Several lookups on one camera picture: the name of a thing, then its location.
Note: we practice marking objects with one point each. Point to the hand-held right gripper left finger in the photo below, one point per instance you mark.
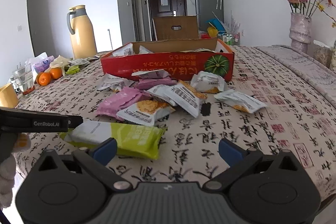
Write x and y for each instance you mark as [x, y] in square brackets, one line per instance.
[103, 151]

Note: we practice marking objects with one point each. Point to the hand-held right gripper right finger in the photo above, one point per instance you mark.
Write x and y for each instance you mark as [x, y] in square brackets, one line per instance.
[231, 151]

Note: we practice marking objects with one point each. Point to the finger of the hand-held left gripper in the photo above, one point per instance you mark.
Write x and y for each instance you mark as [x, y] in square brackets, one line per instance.
[76, 121]

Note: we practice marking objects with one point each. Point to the green white snack packet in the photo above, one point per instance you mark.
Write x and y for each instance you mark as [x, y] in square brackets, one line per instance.
[131, 138]

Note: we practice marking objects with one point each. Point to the red cardboard box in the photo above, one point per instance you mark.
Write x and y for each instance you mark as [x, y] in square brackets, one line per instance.
[170, 65]

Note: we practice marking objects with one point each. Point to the person's left hand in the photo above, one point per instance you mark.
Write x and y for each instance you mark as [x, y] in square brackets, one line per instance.
[6, 182]

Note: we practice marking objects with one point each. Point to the yellow cup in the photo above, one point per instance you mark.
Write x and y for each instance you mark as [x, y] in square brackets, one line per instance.
[8, 96]

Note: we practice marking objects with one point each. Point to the orange fruit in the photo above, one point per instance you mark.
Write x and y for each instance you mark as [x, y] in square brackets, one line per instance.
[43, 79]
[56, 73]

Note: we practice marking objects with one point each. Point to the clear drinking glass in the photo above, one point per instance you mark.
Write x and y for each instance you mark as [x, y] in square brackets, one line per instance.
[23, 79]

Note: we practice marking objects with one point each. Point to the small green packet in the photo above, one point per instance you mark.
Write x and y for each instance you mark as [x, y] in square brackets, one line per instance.
[73, 70]

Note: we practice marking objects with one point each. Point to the purple tissue pack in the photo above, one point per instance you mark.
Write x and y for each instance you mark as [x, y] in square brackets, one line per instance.
[43, 65]

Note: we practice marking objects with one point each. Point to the small white sachet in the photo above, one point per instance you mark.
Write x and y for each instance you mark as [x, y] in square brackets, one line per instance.
[78, 62]

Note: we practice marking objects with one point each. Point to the cream plastic bag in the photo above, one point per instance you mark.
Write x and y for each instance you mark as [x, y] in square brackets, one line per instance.
[59, 62]

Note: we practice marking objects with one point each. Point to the white tissue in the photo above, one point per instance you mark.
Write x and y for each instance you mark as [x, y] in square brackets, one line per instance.
[34, 58]

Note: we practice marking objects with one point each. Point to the yellow thermos jug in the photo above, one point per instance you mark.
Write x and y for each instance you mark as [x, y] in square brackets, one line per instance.
[82, 35]

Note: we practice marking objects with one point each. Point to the white pole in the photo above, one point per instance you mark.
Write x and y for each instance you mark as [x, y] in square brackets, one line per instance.
[110, 40]

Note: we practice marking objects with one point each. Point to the silver pink snack packet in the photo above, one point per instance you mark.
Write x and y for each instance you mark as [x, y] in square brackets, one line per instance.
[152, 73]

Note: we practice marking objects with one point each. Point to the large white yellow snack packet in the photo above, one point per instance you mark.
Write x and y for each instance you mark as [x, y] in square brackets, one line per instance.
[204, 50]

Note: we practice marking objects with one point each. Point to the grey patterned cloth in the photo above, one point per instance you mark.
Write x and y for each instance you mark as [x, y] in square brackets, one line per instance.
[296, 64]

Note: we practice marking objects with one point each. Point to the red gift box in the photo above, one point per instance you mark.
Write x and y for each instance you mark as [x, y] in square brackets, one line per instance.
[204, 35]

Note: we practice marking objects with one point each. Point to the yellow plastic container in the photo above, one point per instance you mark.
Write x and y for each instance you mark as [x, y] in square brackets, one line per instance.
[212, 32]

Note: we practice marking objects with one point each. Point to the side room door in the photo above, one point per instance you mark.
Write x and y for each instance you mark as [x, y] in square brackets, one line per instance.
[137, 11]

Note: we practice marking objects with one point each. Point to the white dried grass bunch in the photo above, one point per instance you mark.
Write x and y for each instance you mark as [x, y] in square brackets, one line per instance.
[232, 23]

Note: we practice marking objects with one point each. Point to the clear jar of nuts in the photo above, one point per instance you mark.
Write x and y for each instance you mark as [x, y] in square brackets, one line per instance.
[323, 54]

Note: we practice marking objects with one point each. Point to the pink textured vase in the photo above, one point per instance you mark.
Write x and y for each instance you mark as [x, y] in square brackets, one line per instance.
[300, 32]

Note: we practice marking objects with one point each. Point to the floral patterned vase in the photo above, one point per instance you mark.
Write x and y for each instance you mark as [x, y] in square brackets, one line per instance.
[334, 54]

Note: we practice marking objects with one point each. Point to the grey refrigerator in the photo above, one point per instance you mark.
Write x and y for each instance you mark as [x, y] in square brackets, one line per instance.
[207, 1]

